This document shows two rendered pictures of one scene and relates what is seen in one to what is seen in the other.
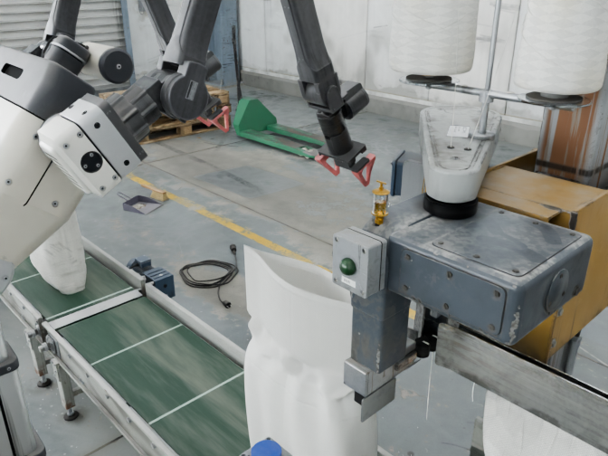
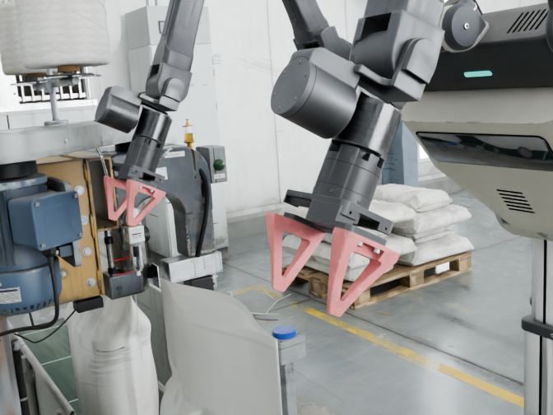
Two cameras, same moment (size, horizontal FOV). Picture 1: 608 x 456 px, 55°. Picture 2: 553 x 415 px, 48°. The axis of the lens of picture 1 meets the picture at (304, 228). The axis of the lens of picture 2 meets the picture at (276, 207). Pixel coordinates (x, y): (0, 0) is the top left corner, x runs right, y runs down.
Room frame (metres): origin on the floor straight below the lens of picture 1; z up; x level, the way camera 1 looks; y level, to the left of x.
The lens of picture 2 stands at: (2.36, 0.35, 1.46)
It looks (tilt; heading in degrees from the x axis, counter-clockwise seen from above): 11 degrees down; 190
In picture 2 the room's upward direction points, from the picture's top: 4 degrees counter-clockwise
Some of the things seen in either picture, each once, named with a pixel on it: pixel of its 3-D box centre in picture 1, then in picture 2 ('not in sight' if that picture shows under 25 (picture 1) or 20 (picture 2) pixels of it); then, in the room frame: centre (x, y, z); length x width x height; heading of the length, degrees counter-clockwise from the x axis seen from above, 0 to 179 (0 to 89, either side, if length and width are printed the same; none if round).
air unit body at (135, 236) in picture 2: not in sight; (136, 241); (1.06, -0.22, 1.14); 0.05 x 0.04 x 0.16; 133
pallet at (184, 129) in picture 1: (167, 122); not in sight; (6.69, 1.58, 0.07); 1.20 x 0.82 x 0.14; 131
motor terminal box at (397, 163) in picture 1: (409, 178); (47, 225); (1.34, -0.26, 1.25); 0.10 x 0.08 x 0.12; 158
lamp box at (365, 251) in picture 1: (358, 261); (211, 164); (0.84, -0.09, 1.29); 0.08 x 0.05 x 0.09; 43
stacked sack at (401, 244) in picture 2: not in sight; (364, 249); (-1.91, 0.17, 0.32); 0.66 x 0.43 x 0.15; 135
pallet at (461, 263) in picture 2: not in sight; (376, 268); (-2.26, 0.24, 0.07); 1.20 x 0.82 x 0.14; 135
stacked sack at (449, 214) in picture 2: not in sight; (422, 216); (-2.33, 0.59, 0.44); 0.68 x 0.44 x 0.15; 133
